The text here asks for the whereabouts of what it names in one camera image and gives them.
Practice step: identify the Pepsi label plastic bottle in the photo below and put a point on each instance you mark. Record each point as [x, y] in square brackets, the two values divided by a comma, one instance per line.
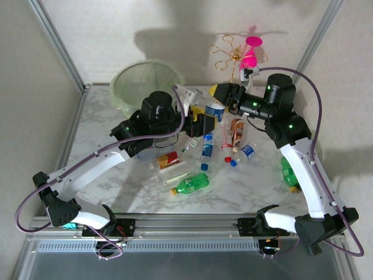
[214, 112]

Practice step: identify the white bottle red cap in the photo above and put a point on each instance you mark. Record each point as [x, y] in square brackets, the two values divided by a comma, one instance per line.
[225, 140]

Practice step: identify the blue white label bottle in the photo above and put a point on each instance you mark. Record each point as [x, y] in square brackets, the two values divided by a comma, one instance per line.
[207, 148]

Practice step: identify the brown orange label bottle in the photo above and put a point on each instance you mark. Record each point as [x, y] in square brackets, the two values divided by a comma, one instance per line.
[237, 131]

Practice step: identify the small blue label bottle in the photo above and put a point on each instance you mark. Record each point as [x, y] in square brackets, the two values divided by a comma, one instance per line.
[247, 151]

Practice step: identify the large clear unlabeled bottle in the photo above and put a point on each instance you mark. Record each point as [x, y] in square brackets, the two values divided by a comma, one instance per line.
[177, 172]

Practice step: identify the green bottle yellow cap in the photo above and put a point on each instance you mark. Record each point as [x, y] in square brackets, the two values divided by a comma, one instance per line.
[192, 183]
[287, 175]

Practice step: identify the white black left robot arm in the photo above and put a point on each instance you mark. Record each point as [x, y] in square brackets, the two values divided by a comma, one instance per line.
[87, 172]

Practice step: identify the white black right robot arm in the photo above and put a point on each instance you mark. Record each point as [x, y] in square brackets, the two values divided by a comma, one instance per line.
[306, 181]

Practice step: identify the pink plastic wine glass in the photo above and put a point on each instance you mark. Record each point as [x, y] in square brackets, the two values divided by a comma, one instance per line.
[250, 59]

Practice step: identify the red yellow label bottle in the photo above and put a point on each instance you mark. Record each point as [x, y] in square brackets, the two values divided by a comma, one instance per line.
[167, 160]

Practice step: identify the teal binder clip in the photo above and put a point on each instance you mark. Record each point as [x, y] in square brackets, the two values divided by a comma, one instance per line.
[69, 227]

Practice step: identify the grey metal panel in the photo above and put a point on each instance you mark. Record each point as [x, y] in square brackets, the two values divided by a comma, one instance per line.
[175, 266]

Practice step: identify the aluminium frame post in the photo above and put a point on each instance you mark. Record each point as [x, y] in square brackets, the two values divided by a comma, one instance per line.
[60, 46]
[314, 43]

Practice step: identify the aluminium side rail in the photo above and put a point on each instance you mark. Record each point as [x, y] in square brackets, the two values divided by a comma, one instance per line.
[76, 116]

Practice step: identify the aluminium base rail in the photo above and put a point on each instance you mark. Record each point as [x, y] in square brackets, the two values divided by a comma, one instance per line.
[186, 226]

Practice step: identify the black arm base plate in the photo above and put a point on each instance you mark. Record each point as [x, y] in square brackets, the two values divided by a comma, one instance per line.
[246, 226]
[128, 227]

